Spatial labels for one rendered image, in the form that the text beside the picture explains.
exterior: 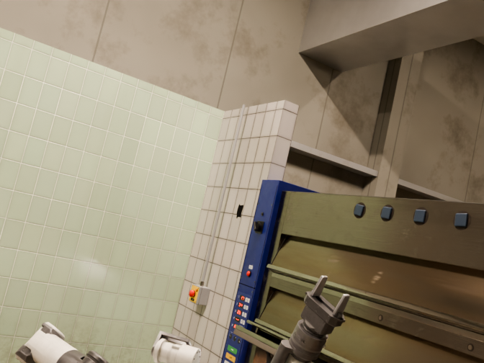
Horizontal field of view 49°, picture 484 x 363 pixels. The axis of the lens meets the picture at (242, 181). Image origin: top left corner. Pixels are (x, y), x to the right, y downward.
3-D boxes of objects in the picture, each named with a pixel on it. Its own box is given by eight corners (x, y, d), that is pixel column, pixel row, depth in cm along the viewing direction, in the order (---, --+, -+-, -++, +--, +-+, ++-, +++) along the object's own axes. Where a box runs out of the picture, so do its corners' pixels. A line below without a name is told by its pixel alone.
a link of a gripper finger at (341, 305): (349, 293, 135) (339, 313, 137) (342, 294, 133) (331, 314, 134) (353, 297, 134) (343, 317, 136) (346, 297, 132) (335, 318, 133)
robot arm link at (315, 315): (331, 321, 131) (311, 359, 134) (353, 318, 137) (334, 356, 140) (298, 291, 139) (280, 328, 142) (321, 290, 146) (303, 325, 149)
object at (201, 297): (199, 302, 308) (202, 285, 309) (207, 306, 299) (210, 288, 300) (187, 300, 304) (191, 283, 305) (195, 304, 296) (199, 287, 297)
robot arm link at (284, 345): (327, 355, 139) (309, 390, 142) (312, 330, 148) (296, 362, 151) (289, 348, 135) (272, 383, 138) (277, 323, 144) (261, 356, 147)
